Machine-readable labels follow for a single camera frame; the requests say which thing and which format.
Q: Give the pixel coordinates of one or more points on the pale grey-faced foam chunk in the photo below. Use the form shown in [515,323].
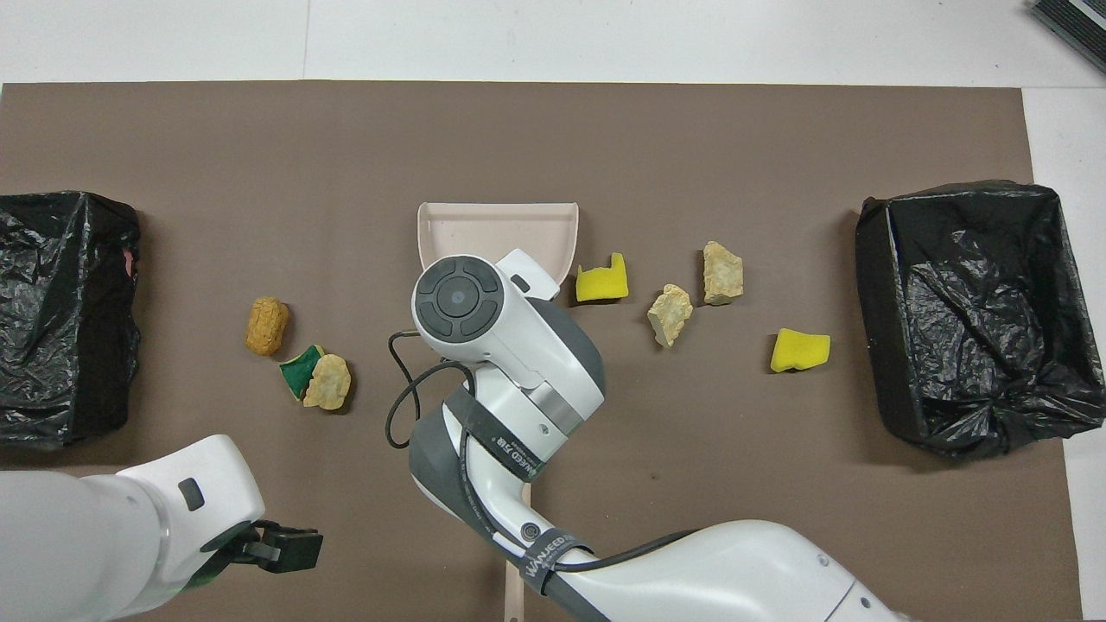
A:
[670,315]

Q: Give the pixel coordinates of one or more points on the plain yellow sponge piece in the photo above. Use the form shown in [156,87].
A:
[799,350]

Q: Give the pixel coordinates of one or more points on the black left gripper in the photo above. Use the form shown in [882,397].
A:
[294,551]

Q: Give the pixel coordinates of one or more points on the tan layered foam chunk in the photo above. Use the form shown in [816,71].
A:
[722,275]

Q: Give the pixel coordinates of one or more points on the brown paper table mat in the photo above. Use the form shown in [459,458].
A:
[259,173]

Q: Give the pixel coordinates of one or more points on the green and yellow sponge piece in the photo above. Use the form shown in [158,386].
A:
[296,373]

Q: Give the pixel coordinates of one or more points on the dark ribbed panel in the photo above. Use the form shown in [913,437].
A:
[1071,26]

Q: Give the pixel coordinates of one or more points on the black bin with pink mark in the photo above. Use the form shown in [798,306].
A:
[60,345]

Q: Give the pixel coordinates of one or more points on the notched yellow sponge piece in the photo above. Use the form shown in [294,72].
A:
[600,287]

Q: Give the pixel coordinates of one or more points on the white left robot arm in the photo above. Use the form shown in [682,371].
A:
[86,536]

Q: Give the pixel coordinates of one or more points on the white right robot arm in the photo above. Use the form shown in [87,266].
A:
[518,345]

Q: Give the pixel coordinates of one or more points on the beige plastic dustpan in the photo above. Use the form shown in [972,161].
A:
[484,229]

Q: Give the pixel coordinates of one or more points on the black bag-lined trash bin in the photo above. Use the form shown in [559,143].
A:
[976,345]

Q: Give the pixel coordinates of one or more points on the orange-brown foam lump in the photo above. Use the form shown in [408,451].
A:
[266,326]

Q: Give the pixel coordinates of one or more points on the pale rounded foam chunk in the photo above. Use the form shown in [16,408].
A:
[328,383]

